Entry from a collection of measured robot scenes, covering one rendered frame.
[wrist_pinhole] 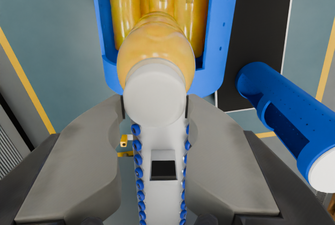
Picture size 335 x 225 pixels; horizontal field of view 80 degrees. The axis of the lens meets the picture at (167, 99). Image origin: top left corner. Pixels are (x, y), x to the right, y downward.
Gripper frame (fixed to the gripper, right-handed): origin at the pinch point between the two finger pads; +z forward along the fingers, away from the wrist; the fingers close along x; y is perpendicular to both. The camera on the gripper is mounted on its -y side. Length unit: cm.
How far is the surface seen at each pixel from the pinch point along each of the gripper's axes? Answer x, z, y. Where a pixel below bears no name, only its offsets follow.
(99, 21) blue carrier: -11.7, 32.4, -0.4
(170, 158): 4, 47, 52
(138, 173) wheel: -9, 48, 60
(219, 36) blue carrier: 11.0, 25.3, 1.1
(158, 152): 0, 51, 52
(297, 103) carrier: 66, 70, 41
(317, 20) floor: 118, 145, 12
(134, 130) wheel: -9, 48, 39
